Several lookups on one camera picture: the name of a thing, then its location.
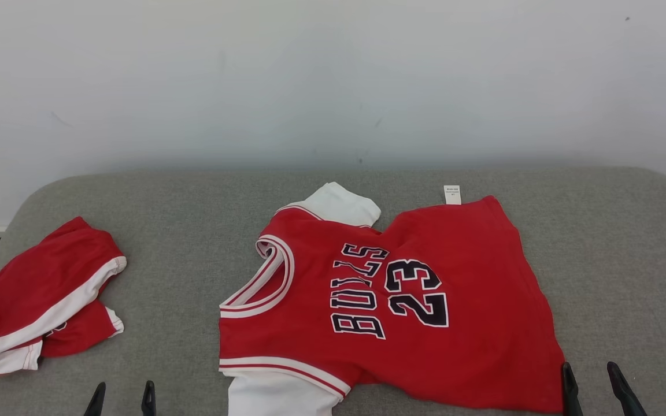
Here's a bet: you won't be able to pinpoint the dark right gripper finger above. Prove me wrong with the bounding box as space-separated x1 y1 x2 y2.
607 362 649 416
561 362 583 416

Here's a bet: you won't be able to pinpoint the red shorts with white trim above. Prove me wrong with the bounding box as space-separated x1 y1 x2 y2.
0 217 128 375

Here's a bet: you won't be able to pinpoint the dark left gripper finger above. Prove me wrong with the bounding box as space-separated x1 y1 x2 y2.
140 380 157 416
83 382 106 416

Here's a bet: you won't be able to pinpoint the red Bulls 23 jersey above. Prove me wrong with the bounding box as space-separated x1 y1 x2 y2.
218 182 566 416

